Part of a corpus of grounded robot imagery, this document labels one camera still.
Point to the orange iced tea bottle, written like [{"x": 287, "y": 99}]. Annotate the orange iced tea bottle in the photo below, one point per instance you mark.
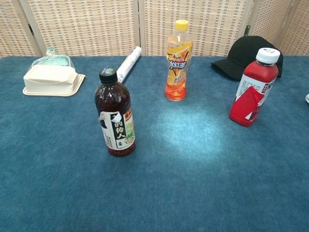
[{"x": 177, "y": 67}]

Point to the red juice bottle white cap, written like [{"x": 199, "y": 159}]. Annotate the red juice bottle white cap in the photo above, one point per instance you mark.
[{"x": 258, "y": 77}]

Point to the dark tea bottle black cap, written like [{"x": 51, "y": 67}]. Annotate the dark tea bottle black cap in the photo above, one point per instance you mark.
[{"x": 113, "y": 101}]

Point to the white rolled film tube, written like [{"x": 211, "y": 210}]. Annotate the white rolled film tube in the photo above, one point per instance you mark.
[{"x": 129, "y": 62}]

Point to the blue table cloth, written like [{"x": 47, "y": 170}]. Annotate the blue table cloth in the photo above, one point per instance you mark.
[{"x": 169, "y": 193}]

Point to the black baseball cap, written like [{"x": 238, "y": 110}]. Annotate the black baseball cap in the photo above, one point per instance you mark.
[{"x": 241, "y": 53}]

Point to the beige lidded lunch box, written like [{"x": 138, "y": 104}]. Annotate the beige lidded lunch box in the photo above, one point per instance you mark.
[{"x": 48, "y": 79}]

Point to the woven folding screen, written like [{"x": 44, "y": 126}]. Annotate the woven folding screen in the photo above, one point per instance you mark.
[{"x": 84, "y": 24}]

